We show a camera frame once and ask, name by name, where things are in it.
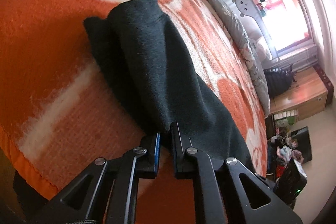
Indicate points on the black pants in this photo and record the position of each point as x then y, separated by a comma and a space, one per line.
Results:
147, 65

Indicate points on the black bag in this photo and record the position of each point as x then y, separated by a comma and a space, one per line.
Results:
279, 80

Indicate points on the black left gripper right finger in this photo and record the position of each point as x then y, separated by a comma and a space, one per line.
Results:
226, 191

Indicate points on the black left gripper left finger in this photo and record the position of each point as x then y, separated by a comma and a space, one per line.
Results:
106, 190

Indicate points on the wooden low cabinet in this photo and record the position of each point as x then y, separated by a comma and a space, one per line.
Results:
309, 95

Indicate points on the clutter pile on floor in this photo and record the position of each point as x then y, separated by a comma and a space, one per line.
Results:
283, 147

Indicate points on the orange white floral blanket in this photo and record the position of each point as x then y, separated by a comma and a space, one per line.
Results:
58, 113

